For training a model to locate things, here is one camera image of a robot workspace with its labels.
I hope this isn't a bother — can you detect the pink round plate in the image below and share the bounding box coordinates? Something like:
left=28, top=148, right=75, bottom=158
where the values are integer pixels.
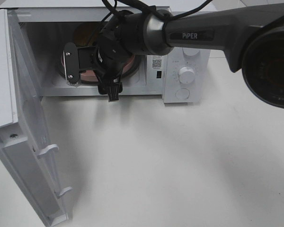
left=61, top=52, right=136, bottom=82

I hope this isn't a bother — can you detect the white microwave door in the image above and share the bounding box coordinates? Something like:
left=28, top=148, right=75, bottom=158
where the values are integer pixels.
left=0, top=9, right=71, bottom=227

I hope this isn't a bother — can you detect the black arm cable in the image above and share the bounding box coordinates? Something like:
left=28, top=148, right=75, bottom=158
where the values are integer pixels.
left=89, top=0, right=213, bottom=48

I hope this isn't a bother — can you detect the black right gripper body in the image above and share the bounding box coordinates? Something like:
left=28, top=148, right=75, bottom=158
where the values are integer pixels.
left=92, top=26, right=135, bottom=87

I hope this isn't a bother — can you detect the white timer knob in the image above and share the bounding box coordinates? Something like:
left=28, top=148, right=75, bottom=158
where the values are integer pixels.
left=178, top=67, right=196, bottom=84

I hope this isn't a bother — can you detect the white microwave oven body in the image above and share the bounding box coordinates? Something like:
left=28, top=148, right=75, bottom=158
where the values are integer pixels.
left=0, top=0, right=210, bottom=103

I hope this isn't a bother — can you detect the white round door button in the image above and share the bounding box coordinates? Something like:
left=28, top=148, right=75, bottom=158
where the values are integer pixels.
left=175, top=88, right=190, bottom=100

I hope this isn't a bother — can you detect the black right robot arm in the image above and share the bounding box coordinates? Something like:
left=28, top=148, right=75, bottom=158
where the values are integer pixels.
left=94, top=0, right=284, bottom=109

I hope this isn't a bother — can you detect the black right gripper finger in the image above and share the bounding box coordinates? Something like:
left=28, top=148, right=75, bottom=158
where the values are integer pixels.
left=107, top=83, right=121, bottom=102
left=98, top=84, right=109, bottom=95

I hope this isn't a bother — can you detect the white warning label sticker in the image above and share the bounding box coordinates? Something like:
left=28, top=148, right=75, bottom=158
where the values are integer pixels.
left=151, top=55, right=162, bottom=70

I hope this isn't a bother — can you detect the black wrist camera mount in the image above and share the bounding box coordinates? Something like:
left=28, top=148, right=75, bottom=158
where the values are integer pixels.
left=63, top=42, right=98, bottom=86

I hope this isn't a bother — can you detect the burger with lettuce and tomato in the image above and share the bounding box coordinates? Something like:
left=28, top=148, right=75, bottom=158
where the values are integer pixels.
left=73, top=22, right=103, bottom=47

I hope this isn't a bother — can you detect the white upper power knob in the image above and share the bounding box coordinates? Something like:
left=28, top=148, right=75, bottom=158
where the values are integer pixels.
left=182, top=48, right=200, bottom=57

